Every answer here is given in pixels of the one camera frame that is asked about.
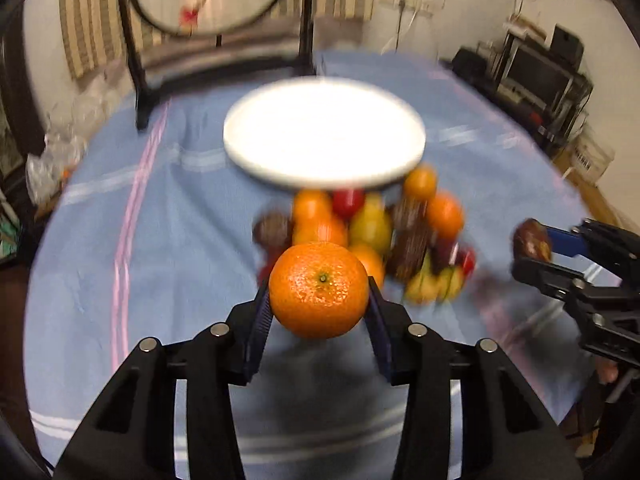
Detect large orange mandarin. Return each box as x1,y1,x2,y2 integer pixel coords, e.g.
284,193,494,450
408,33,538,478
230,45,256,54
268,242,369,339

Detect white round plate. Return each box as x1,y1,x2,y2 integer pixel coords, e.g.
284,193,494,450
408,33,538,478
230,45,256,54
222,77,426,190

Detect television set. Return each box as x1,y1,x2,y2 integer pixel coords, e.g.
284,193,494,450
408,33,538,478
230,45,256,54
495,29,593,124

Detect blue striped tablecloth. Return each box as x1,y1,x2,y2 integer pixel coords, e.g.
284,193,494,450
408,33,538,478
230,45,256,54
24,52,593,479

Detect white plastic bags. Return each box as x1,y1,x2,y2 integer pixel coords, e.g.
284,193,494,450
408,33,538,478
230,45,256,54
25,94,106,206

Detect striped window curtain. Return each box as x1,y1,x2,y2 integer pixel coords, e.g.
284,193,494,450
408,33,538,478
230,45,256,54
58,0,374,80

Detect round embroidered screen stand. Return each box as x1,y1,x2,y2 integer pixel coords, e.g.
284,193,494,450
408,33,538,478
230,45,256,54
117,0,317,132

